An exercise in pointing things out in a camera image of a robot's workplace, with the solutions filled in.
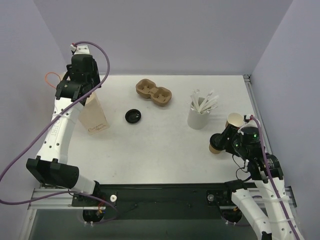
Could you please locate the black plastic cup lid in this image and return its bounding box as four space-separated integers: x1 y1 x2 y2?
125 109 142 124
209 133 225 151

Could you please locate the beige paper takeout bag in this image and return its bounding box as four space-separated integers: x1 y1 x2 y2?
44 71 111 137

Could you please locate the brown pulp cup carrier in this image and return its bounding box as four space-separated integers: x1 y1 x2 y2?
135 78 172 107

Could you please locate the brown paper coffee cup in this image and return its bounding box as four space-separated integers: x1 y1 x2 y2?
225 112 245 129
209 144 222 155

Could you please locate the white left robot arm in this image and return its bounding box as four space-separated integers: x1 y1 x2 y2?
26 54 102 206

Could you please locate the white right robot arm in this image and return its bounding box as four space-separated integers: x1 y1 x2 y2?
209 123 304 240

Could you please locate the white cylindrical straw holder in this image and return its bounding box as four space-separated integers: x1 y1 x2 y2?
187 102 211 130

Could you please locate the white wrapped straw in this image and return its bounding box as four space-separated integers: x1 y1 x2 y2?
190 89 200 113
204 89 215 103
199 102 218 114
199 95 219 111

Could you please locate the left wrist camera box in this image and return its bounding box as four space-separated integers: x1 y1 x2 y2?
70 44 90 55

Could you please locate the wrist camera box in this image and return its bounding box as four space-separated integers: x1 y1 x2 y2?
237 114 257 135
70 44 90 55

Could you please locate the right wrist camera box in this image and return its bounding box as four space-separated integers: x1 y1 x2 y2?
237 114 257 135

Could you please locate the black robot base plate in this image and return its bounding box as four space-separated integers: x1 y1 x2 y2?
71 183 243 223

